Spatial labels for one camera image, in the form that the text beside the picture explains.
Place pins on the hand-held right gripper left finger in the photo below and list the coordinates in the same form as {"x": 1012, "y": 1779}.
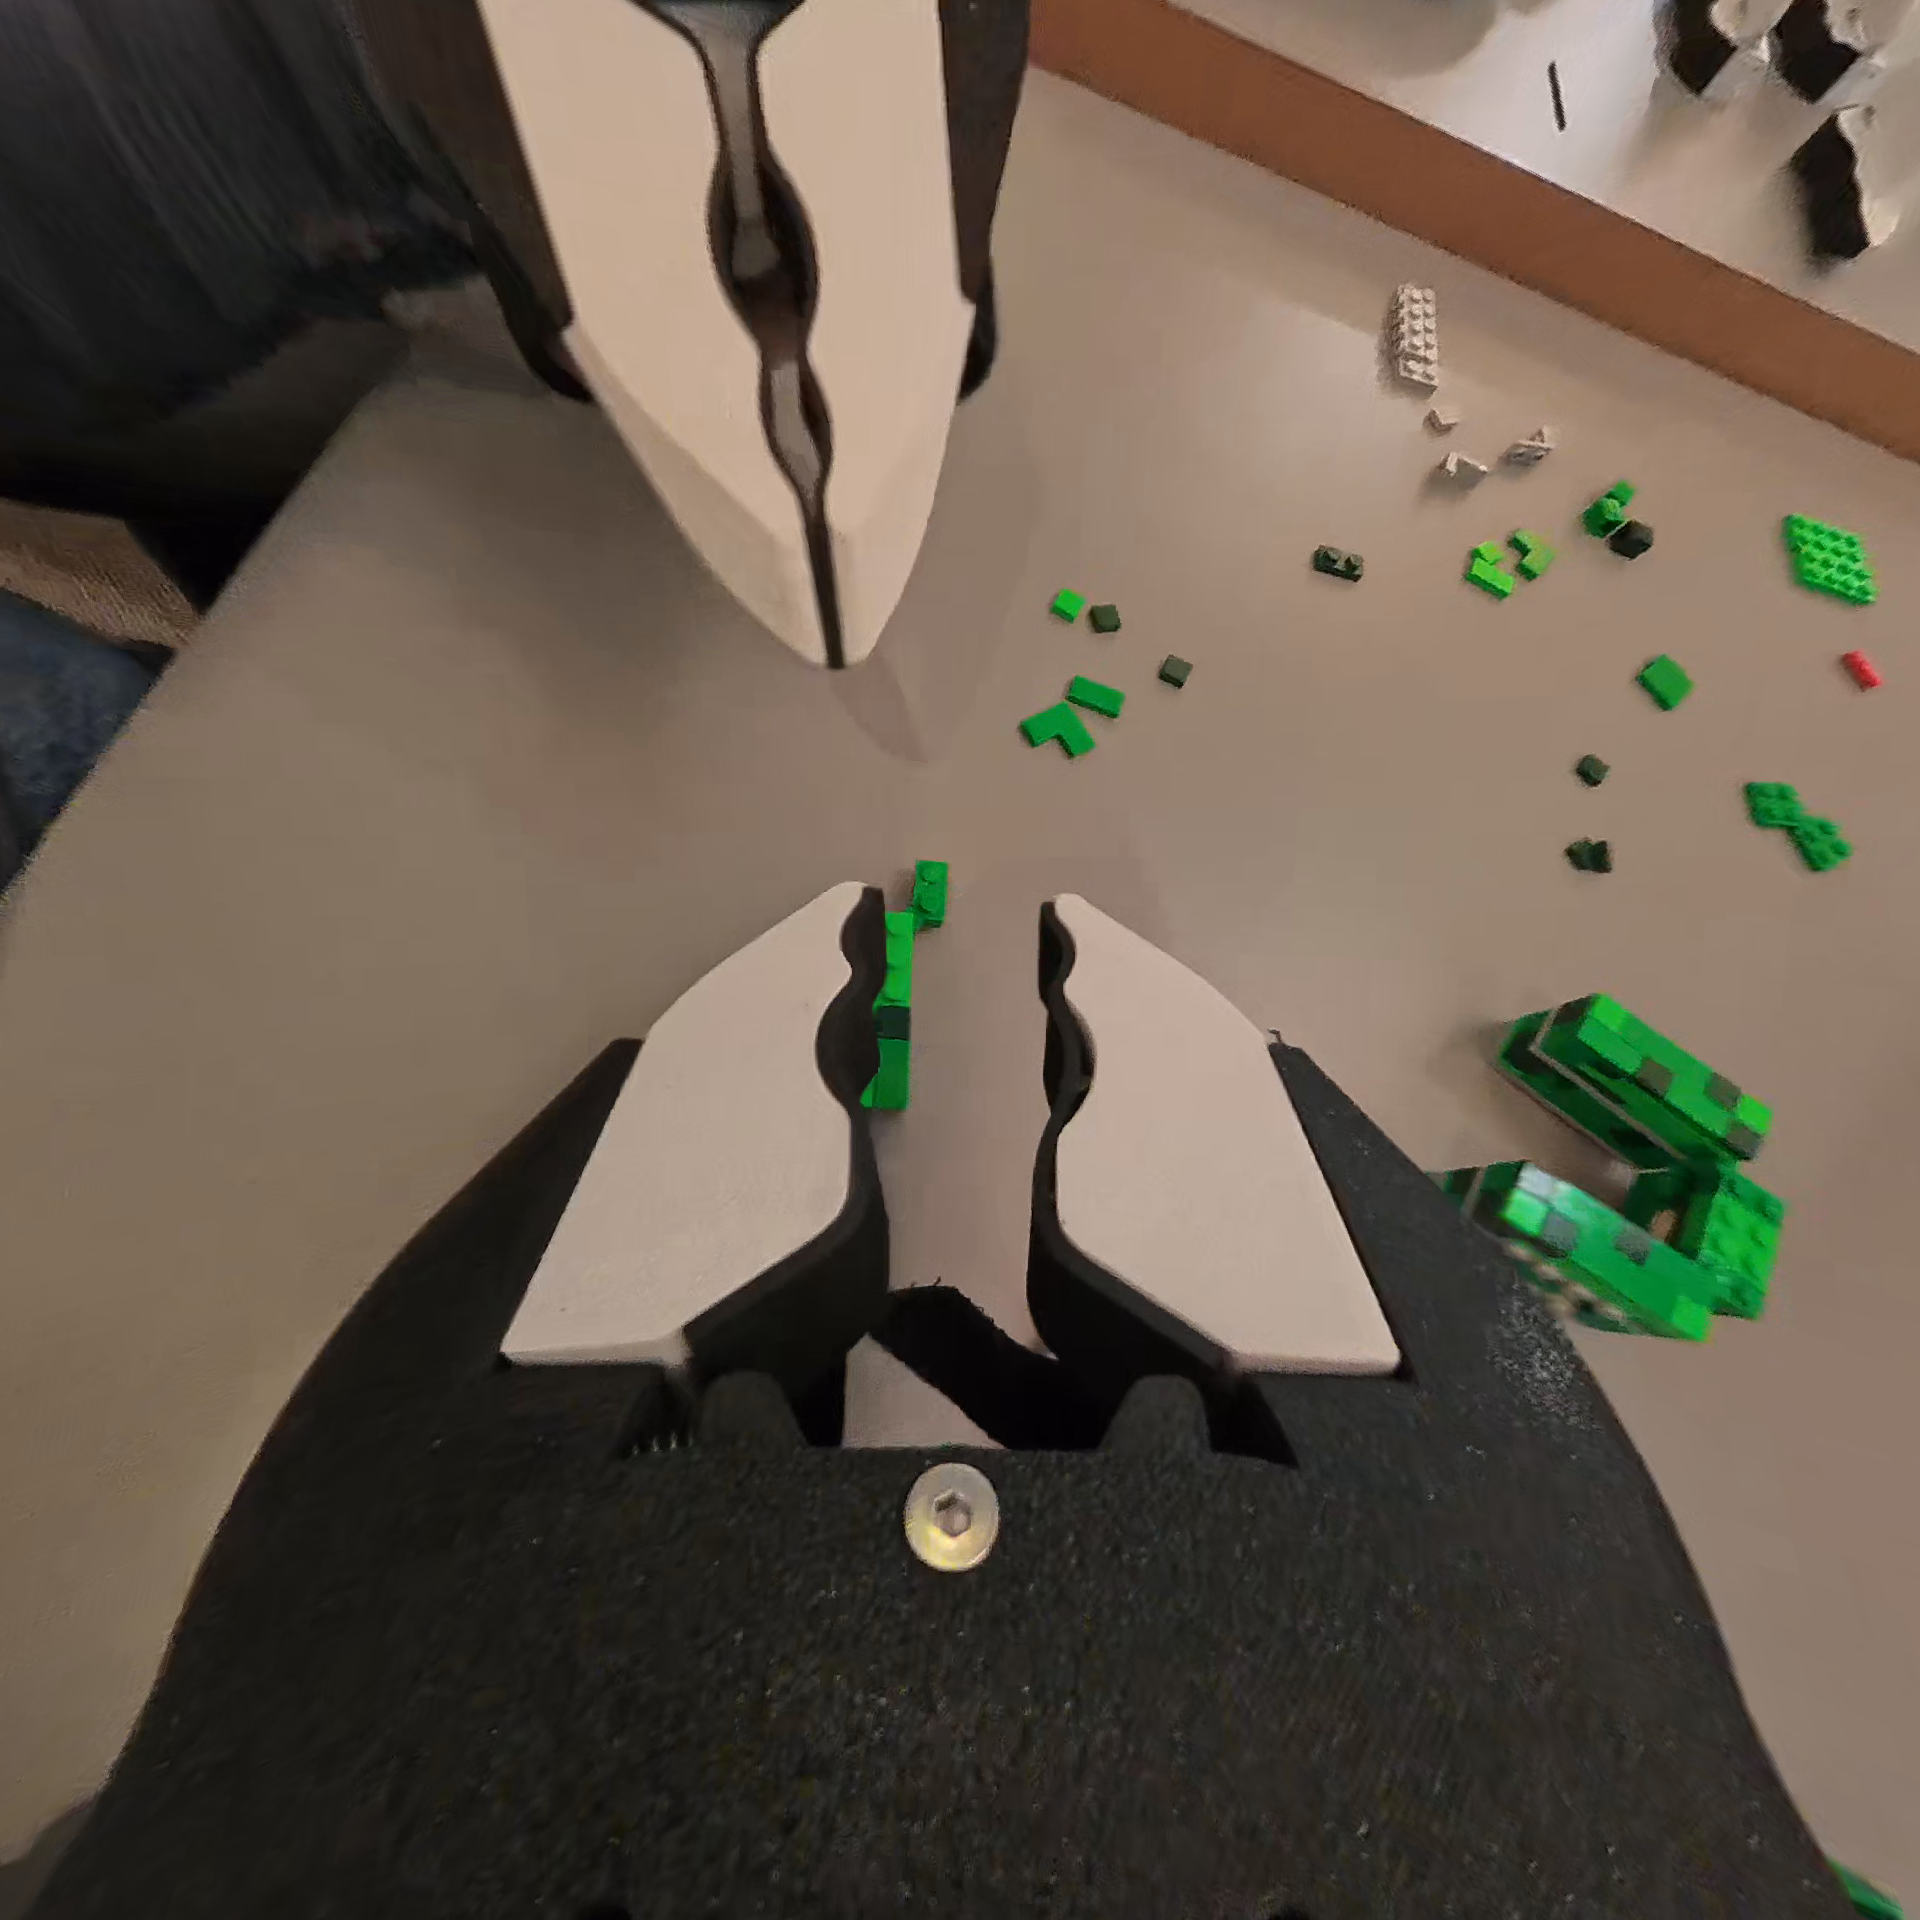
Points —
{"x": 706, "y": 1171}

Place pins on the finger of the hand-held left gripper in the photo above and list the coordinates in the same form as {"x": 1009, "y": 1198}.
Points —
{"x": 884, "y": 301}
{"x": 630, "y": 270}

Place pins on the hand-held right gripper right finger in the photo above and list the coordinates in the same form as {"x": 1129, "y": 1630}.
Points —
{"x": 1216, "y": 1184}

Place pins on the narrow green brick strip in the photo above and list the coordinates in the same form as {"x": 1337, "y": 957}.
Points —
{"x": 897, "y": 975}

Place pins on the large green brick model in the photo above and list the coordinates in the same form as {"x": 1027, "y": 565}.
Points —
{"x": 1621, "y": 1214}

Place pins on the person's dark trouser leg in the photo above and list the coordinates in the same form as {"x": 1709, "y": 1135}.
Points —
{"x": 180, "y": 195}

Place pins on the scattered small green bricks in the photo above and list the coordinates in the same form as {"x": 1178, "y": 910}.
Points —
{"x": 1051, "y": 731}

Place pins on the long white brick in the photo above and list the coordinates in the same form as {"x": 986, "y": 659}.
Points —
{"x": 1415, "y": 336}

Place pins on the brown wooden strip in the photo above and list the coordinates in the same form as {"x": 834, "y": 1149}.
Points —
{"x": 1501, "y": 195}

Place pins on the green flat tile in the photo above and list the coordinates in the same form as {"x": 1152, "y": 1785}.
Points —
{"x": 1665, "y": 680}

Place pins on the green stepped plate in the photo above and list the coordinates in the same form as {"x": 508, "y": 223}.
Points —
{"x": 1798, "y": 822}

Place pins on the blue cloth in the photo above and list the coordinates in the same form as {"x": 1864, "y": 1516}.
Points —
{"x": 61, "y": 720}

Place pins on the black and white block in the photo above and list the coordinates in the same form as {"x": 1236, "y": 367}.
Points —
{"x": 1841, "y": 187}
{"x": 1818, "y": 44}
{"x": 1709, "y": 44}

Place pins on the small red brick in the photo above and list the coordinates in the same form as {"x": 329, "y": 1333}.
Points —
{"x": 1860, "y": 669}

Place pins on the green square studded plate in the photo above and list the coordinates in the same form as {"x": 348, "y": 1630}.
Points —
{"x": 1832, "y": 559}

